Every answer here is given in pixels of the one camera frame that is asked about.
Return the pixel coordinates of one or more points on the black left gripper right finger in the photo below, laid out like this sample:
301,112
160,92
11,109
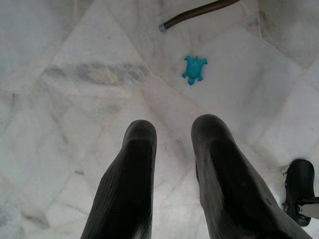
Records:
224,179

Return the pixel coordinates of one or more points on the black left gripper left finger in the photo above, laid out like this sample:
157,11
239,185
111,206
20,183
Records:
129,179

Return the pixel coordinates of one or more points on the teal turtle toy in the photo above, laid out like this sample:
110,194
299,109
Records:
194,69

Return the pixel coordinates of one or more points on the black robot foot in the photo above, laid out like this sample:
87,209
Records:
299,179

